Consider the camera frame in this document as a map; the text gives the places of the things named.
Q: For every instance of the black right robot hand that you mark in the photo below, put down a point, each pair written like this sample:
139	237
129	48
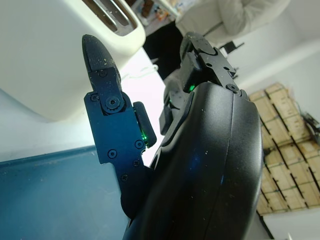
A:
200	162

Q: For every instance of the person in black trousers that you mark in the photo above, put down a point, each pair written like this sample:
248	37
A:
237	15

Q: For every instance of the cream white two-slot toaster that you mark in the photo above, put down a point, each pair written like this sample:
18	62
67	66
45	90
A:
50	62

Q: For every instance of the dark blue plastic tray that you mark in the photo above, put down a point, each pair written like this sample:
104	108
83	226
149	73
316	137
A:
50	195

